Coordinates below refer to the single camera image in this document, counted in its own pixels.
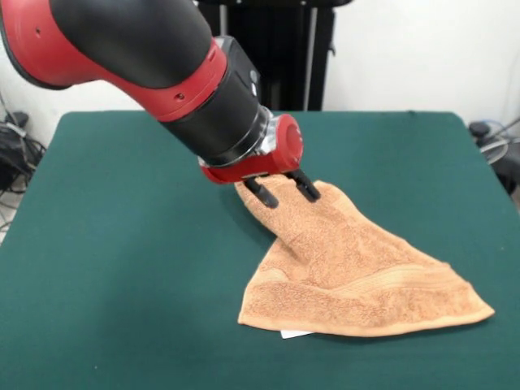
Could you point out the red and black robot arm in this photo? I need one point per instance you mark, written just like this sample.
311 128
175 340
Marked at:
142 61

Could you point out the dark green table cloth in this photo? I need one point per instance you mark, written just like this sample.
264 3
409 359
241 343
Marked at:
122 243

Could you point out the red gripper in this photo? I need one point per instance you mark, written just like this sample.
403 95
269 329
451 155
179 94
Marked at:
284 158

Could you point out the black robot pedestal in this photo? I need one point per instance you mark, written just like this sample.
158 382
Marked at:
284 61

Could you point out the orange terry towel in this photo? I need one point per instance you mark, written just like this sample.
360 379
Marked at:
365 284

